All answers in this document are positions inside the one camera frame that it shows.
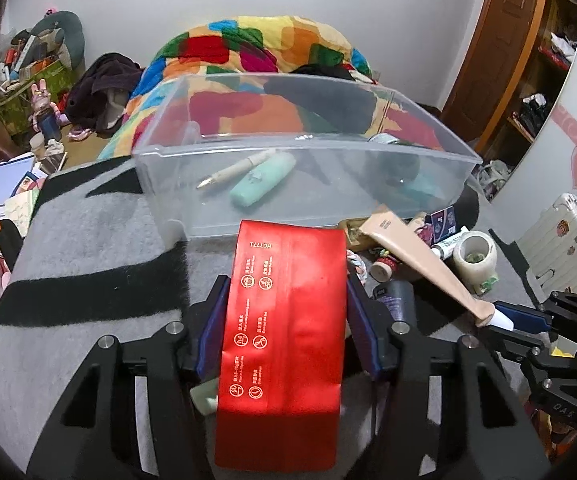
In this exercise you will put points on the cream pen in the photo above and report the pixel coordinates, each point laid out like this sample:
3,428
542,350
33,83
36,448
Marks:
238,167

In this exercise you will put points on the red foil packet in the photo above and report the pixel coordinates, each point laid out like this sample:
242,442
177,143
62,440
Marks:
283,340

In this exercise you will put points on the white tube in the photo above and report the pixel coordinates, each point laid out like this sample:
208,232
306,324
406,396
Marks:
448,245

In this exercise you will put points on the clear plastic bin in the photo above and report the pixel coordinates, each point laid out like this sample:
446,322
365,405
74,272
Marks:
268,210

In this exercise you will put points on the black garment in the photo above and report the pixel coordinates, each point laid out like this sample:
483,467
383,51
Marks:
333,100

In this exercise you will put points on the mint green case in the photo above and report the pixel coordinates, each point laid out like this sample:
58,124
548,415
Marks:
263,180

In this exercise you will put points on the dark green glass bottle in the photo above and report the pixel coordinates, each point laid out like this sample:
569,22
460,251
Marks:
393,160

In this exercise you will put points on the small white cup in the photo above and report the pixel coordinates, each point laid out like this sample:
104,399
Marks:
37,142

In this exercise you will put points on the olive green small box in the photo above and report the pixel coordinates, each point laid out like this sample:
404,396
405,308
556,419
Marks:
358,234

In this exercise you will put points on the wooden door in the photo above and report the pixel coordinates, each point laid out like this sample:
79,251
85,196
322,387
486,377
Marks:
498,35

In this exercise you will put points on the pale green eraser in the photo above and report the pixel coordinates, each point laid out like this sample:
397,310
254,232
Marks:
204,397

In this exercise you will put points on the blue white notebook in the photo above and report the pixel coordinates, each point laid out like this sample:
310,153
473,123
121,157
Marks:
3,180

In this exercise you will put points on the blue playing card box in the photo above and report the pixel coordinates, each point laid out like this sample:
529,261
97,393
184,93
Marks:
443,222

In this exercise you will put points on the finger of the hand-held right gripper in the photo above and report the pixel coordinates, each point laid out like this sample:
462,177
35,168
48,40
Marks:
528,321
515,347

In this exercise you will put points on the beige squeeze tube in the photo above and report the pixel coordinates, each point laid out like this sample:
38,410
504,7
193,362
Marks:
418,255

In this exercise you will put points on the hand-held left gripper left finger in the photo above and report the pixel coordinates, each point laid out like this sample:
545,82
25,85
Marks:
212,332

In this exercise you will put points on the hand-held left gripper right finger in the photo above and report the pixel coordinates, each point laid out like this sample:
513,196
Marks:
363,332

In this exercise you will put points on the colorful patchwork blanket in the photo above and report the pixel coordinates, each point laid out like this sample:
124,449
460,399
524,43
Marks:
268,45

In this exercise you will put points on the dark cosmetic tube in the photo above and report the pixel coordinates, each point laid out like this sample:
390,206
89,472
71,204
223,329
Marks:
396,300

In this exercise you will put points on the white suitcase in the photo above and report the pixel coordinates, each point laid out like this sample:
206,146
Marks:
563,240

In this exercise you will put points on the dark purple clothes pile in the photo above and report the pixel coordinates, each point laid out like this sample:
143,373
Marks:
98,85

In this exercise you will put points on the wooden shelf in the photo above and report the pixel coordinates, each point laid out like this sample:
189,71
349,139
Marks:
548,60

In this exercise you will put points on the white tape roll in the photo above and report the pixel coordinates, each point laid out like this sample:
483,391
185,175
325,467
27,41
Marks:
474,255

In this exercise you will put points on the green storage bag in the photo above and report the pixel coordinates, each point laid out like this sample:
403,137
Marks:
43,77

